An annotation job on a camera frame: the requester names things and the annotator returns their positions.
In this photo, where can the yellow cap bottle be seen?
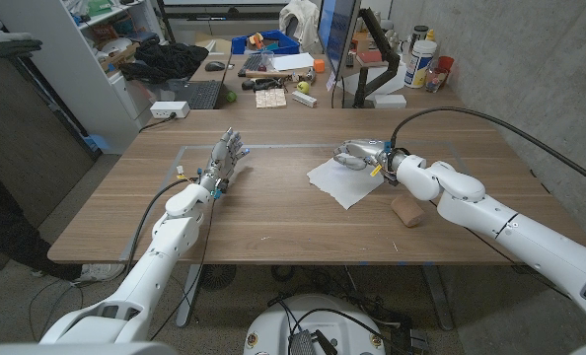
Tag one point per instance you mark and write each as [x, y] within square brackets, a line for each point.
[430, 35]

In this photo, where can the white garment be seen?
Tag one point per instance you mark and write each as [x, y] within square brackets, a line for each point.
[300, 20]

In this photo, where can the red cup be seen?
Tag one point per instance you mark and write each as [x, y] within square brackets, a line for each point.
[446, 63]

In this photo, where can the white paper towel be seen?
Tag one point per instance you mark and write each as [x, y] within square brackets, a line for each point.
[342, 187]

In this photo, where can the white paper sheet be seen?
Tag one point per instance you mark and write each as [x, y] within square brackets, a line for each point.
[293, 61]

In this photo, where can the yellow-green apple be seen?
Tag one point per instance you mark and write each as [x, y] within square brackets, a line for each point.
[303, 87]

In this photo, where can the black lid bottle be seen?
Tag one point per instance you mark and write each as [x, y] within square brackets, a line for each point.
[419, 33]

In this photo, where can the grey finned module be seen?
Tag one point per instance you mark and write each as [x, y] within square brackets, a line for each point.
[302, 344]

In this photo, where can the black keyboard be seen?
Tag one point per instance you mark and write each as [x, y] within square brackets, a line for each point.
[251, 64]

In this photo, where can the white rectangular bar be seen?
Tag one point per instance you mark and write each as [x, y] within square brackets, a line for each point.
[304, 98]

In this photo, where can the white wipes canister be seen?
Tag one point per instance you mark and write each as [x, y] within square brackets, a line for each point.
[418, 64]

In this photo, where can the person's white shoe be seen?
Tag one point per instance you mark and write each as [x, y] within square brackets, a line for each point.
[100, 272]

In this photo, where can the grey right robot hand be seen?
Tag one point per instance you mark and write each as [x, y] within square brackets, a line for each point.
[364, 150]

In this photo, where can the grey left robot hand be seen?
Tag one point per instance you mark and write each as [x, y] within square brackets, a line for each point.
[221, 160]

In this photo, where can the person's gloved hand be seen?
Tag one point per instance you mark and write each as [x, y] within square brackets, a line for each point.
[4, 43]

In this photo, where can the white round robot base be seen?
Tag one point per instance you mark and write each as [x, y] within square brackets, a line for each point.
[273, 325]

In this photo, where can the small green ball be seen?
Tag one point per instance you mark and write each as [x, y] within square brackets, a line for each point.
[231, 96]

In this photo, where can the black cloth pile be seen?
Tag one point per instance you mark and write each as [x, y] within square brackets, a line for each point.
[167, 61]

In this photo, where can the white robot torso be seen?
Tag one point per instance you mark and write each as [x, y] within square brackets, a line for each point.
[76, 349]

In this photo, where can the blue plastic bin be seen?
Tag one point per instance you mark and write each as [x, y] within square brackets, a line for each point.
[285, 45]

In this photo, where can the clear glass jar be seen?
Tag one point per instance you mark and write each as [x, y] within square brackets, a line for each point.
[434, 80]

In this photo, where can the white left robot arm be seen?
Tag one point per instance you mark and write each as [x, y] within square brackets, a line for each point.
[150, 276]

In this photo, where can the orange cube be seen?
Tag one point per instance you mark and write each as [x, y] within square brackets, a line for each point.
[319, 66]

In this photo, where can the black computer mouse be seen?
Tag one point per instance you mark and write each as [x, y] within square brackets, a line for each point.
[215, 66]

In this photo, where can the brown cork block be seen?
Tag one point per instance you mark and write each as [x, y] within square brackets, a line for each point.
[407, 210]

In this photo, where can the grey table leg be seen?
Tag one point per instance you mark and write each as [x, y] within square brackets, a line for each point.
[438, 301]
[188, 296]

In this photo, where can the small black gadget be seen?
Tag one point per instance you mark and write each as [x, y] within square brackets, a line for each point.
[266, 84]

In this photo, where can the round black floor fan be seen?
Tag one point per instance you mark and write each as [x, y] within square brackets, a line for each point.
[217, 277]

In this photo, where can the black laptop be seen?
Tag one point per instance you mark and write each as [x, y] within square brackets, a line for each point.
[201, 93]

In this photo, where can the computer monitor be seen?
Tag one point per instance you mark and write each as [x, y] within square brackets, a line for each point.
[337, 34]

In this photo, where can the white flat box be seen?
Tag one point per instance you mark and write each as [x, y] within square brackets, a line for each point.
[389, 101]

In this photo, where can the person's dark trouser leg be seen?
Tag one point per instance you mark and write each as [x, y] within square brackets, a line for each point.
[2, 222]

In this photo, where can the brown wooden partition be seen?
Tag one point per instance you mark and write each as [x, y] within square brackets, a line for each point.
[21, 143]

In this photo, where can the white shelf unit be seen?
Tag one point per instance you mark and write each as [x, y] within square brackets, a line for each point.
[71, 69]

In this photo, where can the wooden blocks set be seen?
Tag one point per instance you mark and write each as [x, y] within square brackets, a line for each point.
[271, 98]

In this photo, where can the white power adapter box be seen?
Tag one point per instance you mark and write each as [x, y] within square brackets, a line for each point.
[168, 109]

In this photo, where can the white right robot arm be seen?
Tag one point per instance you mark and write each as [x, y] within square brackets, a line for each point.
[520, 232]

